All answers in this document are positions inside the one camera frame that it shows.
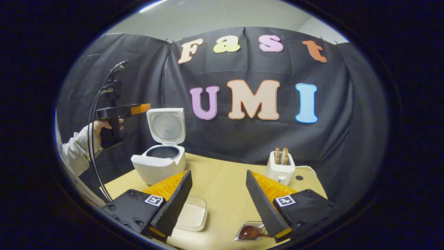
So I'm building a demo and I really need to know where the clear chopstick holder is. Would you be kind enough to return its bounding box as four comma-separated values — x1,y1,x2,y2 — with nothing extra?
234,221,268,242

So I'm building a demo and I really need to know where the white rice cooker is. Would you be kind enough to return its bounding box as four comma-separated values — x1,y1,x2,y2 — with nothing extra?
131,108,187,185

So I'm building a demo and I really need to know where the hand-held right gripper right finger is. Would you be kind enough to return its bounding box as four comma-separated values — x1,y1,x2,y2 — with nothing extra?
246,169,336,243

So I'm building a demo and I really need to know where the clear square glass dish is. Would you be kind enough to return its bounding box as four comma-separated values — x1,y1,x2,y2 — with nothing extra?
175,196,208,232

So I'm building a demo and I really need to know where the brown wooden spoon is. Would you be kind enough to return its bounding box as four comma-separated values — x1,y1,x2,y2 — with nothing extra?
238,226,274,241

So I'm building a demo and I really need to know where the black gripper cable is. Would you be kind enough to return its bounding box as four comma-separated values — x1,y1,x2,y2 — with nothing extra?
87,62,127,202

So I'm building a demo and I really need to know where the white toaster cable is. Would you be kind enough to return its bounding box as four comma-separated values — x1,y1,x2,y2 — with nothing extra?
295,165,318,177

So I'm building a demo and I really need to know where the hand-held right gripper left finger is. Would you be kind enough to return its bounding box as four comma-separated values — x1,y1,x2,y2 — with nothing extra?
102,169,193,243

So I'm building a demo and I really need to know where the white toaster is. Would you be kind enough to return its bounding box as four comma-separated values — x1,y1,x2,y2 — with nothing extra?
266,151,296,186

